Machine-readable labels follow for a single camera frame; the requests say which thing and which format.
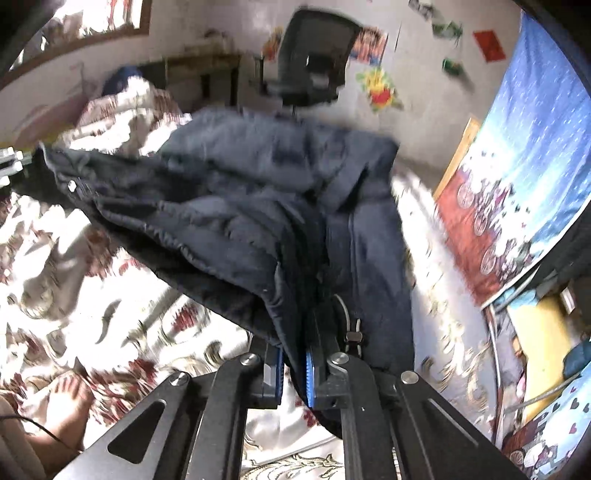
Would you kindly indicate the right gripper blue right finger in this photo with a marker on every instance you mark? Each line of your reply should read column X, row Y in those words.
column 398, row 426

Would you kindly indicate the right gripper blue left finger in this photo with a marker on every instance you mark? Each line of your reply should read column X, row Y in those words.
column 188, row 427

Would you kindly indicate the dark navy padded jacket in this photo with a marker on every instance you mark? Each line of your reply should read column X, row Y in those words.
column 277, row 224

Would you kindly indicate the dark blue pillow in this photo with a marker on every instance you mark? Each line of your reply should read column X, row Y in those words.
column 118, row 81

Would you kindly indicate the person's bare foot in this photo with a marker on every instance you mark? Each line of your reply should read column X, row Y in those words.
column 67, row 414

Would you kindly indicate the floral white red bedspread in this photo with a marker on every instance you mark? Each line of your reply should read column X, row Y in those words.
column 73, row 299

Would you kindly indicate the yellow folded fabric in wardrobe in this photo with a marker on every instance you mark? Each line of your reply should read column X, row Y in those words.
column 546, row 335

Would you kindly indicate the wooden desk with shelf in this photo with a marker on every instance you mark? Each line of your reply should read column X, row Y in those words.
column 196, row 80

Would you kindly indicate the blue cartoon wardrobe curtain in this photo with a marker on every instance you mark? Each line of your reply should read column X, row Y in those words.
column 526, row 177

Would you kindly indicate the colourful cartoon poster left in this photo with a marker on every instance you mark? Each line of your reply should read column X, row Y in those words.
column 271, row 47

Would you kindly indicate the light wooden cabinet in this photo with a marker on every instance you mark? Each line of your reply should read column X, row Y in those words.
column 468, row 137

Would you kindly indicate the black mesh office chair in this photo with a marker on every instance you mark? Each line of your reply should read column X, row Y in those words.
column 311, row 63

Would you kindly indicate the Winnie the Pooh poster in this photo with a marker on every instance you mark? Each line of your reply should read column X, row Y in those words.
column 379, row 89

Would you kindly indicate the anime character poster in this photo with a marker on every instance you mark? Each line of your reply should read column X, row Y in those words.
column 370, row 46

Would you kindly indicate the window with brown frame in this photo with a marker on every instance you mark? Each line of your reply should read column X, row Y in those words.
column 36, row 32

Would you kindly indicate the green hanging wall basket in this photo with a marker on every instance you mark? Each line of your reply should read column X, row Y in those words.
column 455, row 70

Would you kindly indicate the red paper wall square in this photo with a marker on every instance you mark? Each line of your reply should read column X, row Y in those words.
column 489, row 45

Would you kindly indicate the photos pinned on wall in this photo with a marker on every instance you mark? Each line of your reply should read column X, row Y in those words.
column 441, row 28

